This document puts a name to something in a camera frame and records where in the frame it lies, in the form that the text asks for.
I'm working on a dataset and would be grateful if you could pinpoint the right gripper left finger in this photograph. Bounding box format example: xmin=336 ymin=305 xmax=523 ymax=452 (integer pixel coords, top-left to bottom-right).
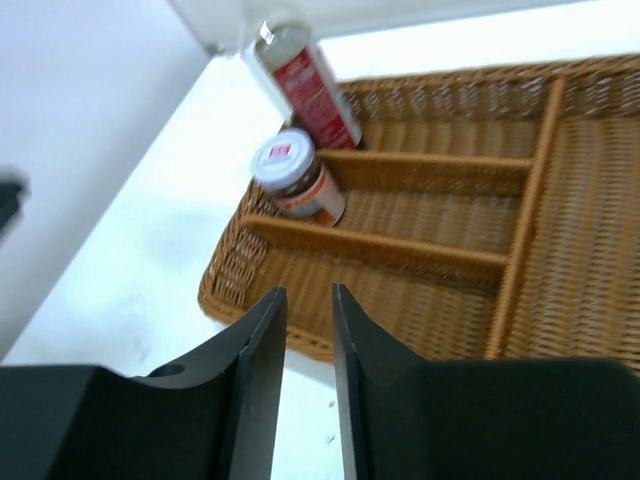
xmin=1 ymin=287 xmax=287 ymax=479

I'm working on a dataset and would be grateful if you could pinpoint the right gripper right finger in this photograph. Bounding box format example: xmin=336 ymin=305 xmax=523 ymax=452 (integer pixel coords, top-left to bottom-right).
xmin=332 ymin=284 xmax=639 ymax=479

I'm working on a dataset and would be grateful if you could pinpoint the small jar white lid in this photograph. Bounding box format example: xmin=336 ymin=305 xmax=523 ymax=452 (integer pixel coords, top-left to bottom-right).
xmin=251 ymin=128 xmax=346 ymax=227

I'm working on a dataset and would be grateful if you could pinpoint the dark soy sauce bottle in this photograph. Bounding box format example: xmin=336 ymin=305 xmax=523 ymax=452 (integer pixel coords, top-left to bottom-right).
xmin=240 ymin=1 xmax=363 ymax=149

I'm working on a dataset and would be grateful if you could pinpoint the brown wicker divided basket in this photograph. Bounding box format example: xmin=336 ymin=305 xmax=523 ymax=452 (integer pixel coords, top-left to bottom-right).
xmin=198 ymin=55 xmax=639 ymax=369

